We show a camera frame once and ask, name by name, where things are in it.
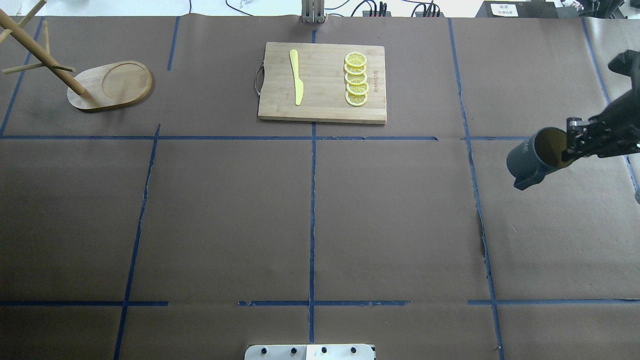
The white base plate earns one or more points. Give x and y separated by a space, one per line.
348 351

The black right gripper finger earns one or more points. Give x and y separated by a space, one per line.
577 126
578 145

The yellow plastic knife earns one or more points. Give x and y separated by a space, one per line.
298 82

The wooden cup storage rack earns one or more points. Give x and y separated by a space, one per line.
111 86

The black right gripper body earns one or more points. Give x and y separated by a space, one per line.
616 136

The black power box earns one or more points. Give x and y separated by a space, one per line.
526 9

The lemon slice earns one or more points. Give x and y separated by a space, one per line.
355 59
355 100
356 79
361 89
354 70

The aluminium frame post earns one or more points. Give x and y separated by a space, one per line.
313 11

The dark blue mug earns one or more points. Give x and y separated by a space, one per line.
540 155

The wooden cutting board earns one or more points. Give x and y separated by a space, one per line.
321 68

